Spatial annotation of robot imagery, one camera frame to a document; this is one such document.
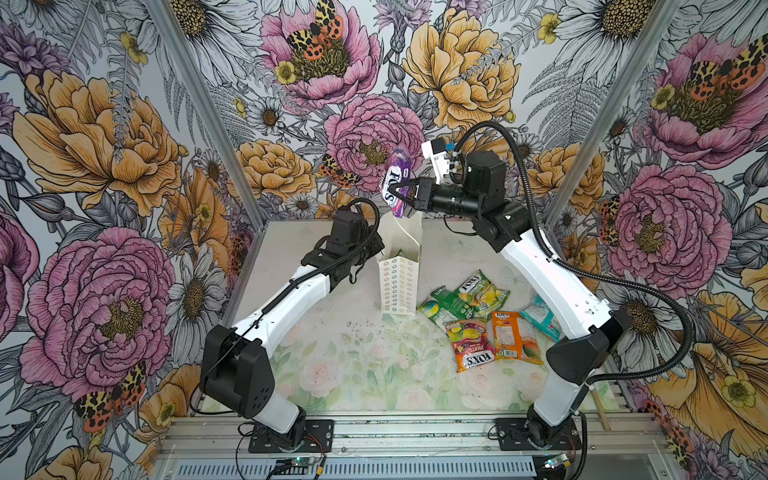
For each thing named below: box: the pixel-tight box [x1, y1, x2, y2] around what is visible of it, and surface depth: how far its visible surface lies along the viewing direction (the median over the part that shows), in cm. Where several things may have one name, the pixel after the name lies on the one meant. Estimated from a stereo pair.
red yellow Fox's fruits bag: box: [446, 318, 496, 374], surface depth 89 cm
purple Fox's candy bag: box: [382, 149, 415, 218], surface depth 62 cm
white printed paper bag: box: [377, 211, 423, 316], surface depth 86 cm
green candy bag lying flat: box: [416, 285, 475, 328], surface depth 96 cm
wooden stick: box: [590, 389, 611, 431], surface depth 79 cm
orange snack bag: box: [492, 311, 544, 365], surface depth 91 cm
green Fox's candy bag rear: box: [458, 269, 511, 319], surface depth 99 cm
